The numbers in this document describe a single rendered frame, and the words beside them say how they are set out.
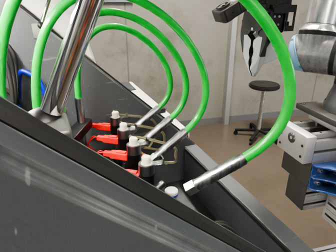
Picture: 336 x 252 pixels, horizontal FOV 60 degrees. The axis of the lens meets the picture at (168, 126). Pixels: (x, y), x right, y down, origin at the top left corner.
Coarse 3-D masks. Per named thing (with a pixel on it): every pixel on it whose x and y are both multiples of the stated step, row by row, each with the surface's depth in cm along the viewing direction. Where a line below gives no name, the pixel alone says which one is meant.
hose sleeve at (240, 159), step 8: (240, 152) 40; (232, 160) 40; (240, 160) 39; (216, 168) 40; (224, 168) 40; (232, 168) 40; (200, 176) 41; (208, 176) 40; (216, 176) 40; (200, 184) 41; (208, 184) 41
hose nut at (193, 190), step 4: (192, 180) 42; (184, 184) 42; (188, 184) 41; (192, 184) 41; (184, 188) 41; (188, 188) 41; (192, 188) 41; (196, 188) 41; (188, 192) 41; (192, 192) 41
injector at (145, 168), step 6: (138, 162) 50; (138, 168) 50; (144, 168) 49; (150, 168) 49; (144, 174) 49; (150, 174) 49; (150, 180) 50; (162, 180) 53; (156, 186) 52; (162, 186) 52
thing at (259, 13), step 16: (16, 0) 33; (240, 0) 32; (256, 0) 32; (0, 16) 33; (256, 16) 32; (0, 32) 34; (272, 32) 33; (0, 48) 35; (0, 64) 35; (288, 64) 34; (0, 80) 36; (288, 80) 35; (288, 96) 36; (288, 112) 36; (272, 128) 38; (256, 144) 39
